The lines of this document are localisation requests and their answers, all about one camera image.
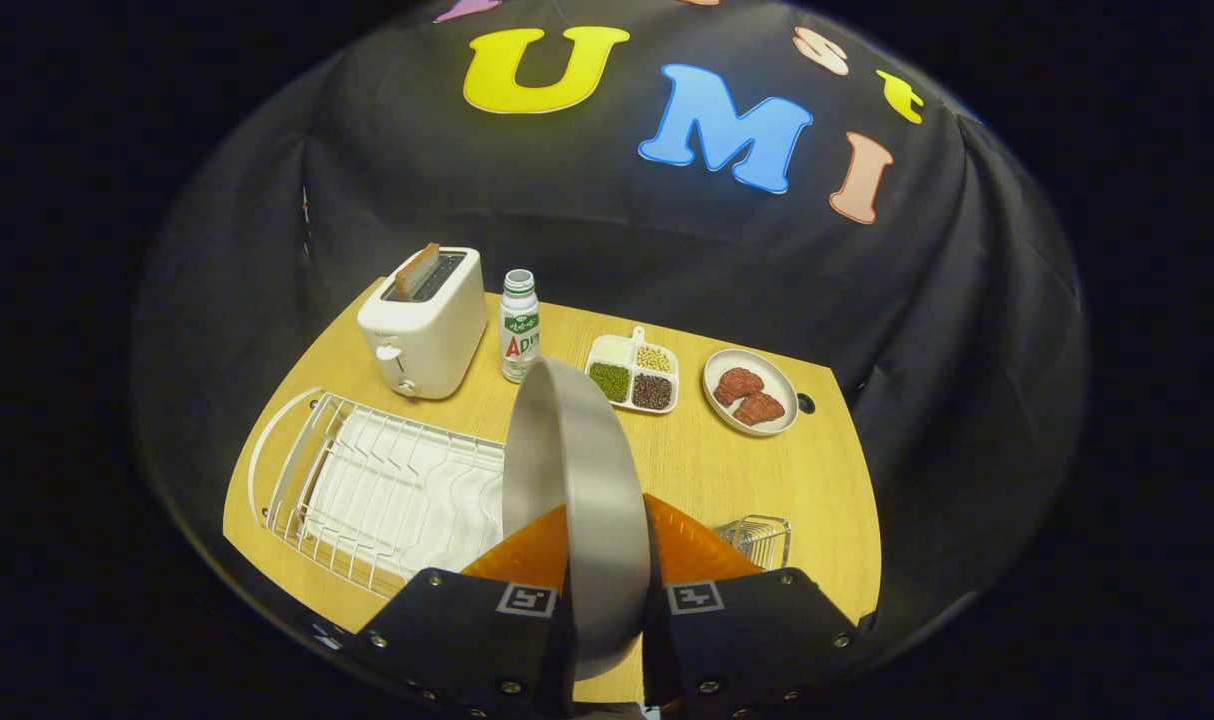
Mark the beige round plate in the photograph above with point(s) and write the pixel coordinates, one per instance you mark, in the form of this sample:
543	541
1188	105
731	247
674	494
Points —
577	500

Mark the white toaster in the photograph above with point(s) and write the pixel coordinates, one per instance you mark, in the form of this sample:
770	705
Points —
432	345

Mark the beige plate with meat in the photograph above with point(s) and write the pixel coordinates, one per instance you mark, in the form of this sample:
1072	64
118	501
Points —
782	385

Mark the brown toast slice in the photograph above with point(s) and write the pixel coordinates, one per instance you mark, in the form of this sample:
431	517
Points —
417	270

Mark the red meat piece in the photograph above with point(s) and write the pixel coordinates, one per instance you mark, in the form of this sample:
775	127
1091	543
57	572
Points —
739	384
761	409

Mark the white bottle green label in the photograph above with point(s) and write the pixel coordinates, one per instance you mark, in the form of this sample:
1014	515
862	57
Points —
519	335

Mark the black backdrop cloth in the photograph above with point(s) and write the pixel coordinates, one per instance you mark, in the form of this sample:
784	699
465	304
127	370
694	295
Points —
667	230

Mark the white divided dish with beans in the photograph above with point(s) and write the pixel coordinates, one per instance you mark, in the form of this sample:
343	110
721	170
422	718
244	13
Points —
632	375

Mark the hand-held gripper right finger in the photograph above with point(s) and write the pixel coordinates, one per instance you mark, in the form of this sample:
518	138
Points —
747	640

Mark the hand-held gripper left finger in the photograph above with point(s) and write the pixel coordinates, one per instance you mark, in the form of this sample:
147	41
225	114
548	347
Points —
467	640

